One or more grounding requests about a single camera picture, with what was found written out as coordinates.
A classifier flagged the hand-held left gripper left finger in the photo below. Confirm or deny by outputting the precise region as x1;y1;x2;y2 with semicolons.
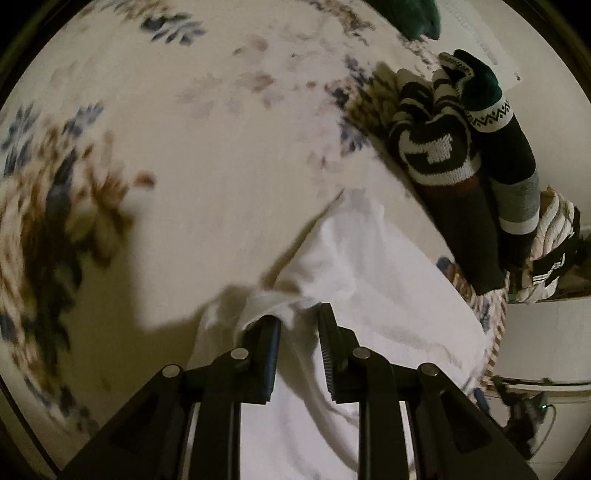
58;316;282;480

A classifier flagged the cream striped cloth pile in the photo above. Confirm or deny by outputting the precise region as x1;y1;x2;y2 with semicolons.
525;186;583;302

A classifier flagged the white t-shirt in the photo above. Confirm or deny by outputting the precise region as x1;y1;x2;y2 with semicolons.
188;187;491;480

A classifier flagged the black jacket with white stripes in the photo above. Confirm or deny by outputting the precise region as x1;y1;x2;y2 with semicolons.
530;237;581;283

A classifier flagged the dark green duvet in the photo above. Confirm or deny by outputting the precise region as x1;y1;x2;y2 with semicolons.
368;0;443;41

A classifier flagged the brown checkered bed sheet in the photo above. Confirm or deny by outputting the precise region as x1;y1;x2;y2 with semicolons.
480;272;511;394

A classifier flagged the floral quilt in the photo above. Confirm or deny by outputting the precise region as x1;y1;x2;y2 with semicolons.
0;0;509;462

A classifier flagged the black white patterned sock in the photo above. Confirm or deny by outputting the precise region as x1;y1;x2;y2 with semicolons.
387;53;507;296

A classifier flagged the dark green grey sock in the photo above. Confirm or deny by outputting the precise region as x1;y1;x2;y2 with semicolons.
451;49;542;269

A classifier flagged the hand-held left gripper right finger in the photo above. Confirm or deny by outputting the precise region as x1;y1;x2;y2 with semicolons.
318;303;539;480

